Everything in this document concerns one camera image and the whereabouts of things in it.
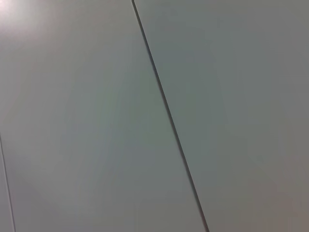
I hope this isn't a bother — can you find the grey partition panel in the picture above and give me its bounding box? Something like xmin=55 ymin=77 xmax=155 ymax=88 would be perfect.
xmin=0 ymin=136 xmax=14 ymax=232
xmin=0 ymin=0 xmax=210 ymax=232
xmin=132 ymin=0 xmax=309 ymax=232

